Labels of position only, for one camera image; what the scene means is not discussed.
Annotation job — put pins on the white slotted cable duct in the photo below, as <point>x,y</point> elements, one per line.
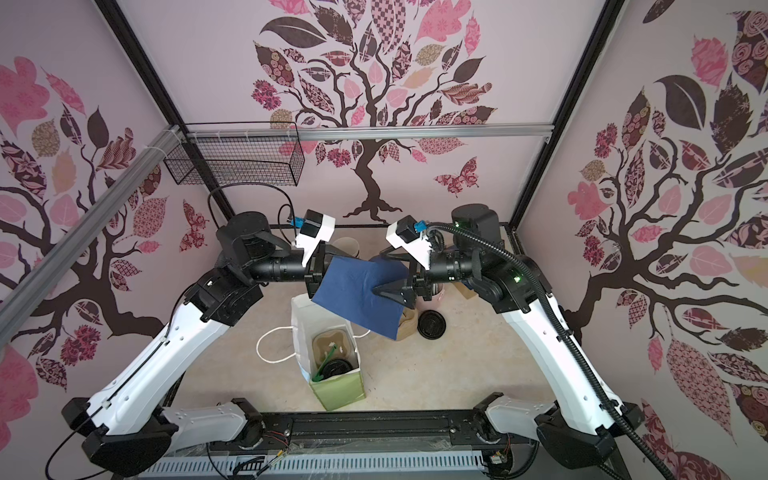
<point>315,466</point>

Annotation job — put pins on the paper gift bag with handles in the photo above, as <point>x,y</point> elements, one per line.
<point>307,320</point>

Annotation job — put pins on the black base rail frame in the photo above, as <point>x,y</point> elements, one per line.
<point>505,456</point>

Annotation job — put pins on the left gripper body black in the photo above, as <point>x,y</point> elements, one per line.
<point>289,268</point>

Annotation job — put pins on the pink bucket straw holder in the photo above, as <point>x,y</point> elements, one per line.
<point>437,296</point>

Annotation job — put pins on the dark blue napkin single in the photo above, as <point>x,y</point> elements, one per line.
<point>347,291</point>

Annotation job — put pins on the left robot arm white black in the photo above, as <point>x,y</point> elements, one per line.
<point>124,427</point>

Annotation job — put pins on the aluminium rail left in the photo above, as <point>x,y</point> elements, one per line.
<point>18,307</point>

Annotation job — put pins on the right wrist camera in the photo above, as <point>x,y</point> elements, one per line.
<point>411,235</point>

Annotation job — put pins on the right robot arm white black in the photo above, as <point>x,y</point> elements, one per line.
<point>580,428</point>

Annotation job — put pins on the cardboard box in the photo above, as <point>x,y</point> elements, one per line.
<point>465,291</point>

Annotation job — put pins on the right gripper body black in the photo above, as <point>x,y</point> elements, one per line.
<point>445,267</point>

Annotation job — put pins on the black wire basket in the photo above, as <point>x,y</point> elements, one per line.
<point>224,153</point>

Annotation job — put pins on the green straw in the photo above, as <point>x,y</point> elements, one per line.
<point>319,375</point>

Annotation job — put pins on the stack of paper cups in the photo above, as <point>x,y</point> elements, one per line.
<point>349,245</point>

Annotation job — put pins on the black coffee lid stack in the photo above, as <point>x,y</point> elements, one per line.
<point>431,325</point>

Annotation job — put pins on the brown pulp cup carrier stack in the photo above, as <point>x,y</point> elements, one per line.
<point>408,324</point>

